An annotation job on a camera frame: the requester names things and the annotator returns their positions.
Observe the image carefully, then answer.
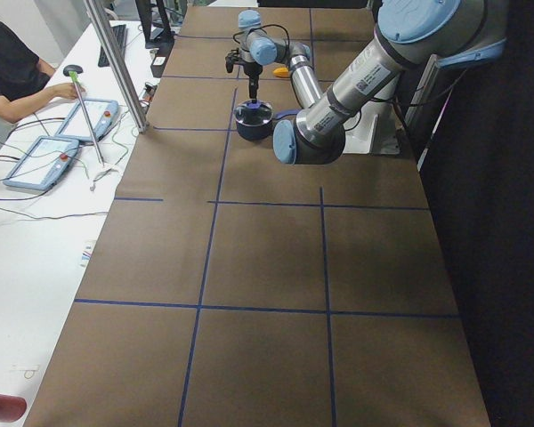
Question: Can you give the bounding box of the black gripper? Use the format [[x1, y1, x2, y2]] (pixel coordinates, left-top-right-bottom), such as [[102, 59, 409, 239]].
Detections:
[[243, 61, 261, 99]]

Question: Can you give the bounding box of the glass pot lid blue knob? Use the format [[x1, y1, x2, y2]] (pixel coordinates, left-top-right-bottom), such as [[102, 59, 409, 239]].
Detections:
[[234, 100, 273, 126]]

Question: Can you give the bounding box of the yellow corn cob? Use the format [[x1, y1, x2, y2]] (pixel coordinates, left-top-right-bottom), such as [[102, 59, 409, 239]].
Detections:
[[272, 67, 289, 78]]

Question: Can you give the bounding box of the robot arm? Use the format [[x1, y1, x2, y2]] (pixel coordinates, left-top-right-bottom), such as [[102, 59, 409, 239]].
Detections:
[[226, 1, 509, 165]]

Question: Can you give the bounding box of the dark blue saucepan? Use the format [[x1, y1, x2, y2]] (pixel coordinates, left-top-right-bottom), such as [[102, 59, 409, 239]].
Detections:
[[236, 109, 298, 141]]

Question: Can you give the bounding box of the black keyboard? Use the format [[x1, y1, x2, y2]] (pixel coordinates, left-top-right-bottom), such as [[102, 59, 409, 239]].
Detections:
[[97, 23, 129, 68]]

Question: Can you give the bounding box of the teach pendant far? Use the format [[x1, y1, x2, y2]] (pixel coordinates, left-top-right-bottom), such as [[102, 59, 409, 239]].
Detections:
[[54, 98, 119, 142]]

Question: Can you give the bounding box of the teach pendant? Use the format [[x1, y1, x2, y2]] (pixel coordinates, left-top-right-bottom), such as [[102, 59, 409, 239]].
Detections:
[[54, 98, 119, 142], [3, 136, 80, 191]]

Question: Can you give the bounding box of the metal rod green tip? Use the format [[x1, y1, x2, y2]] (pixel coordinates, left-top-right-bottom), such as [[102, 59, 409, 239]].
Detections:
[[63, 64, 104, 165]]

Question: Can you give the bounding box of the teach pendant near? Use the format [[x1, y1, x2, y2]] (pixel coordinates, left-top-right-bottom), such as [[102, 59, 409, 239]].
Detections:
[[3, 136, 80, 191]]

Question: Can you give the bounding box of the person in black shirt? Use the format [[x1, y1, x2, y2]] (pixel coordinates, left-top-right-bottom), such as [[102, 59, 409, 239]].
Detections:
[[0, 21, 85, 124]]

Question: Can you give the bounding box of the red object at edge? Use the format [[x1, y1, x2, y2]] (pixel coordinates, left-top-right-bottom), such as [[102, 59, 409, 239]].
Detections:
[[0, 394, 28, 423]]

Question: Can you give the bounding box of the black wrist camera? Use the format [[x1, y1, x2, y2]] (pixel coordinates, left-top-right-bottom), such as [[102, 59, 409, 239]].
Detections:
[[225, 49, 241, 74]]

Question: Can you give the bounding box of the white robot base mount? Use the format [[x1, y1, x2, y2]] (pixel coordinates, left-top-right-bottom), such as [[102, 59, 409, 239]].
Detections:
[[344, 101, 401, 156]]

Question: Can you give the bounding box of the aluminium frame post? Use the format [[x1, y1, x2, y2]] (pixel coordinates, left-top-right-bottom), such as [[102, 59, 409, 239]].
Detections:
[[84, 0, 148, 133]]

